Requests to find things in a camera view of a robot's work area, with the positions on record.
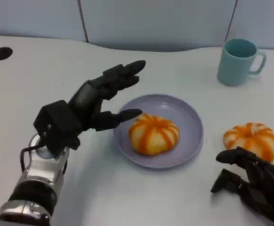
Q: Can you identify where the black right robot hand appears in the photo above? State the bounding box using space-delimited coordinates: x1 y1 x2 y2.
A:
211 146 274 226

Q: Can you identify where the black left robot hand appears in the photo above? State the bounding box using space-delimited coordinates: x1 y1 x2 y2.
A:
67 60 146 132

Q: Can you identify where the orange white toy bread roll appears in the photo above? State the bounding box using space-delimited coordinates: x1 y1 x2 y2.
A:
223 122 274 163
129 113 180 156

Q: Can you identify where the grey partition panel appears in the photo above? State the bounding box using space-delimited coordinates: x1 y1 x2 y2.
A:
0 0 87 42
79 0 238 52
226 0 274 50

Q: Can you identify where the black round table grommet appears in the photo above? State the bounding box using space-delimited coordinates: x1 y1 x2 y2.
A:
0 47 13 61

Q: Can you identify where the lilac plate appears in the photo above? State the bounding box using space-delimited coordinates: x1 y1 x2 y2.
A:
113 93 204 169

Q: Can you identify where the pale green mug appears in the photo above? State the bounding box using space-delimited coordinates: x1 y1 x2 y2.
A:
217 38 267 87

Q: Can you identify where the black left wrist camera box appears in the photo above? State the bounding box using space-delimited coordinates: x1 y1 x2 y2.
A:
33 100 83 159

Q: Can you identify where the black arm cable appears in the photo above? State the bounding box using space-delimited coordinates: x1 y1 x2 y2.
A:
20 144 43 173

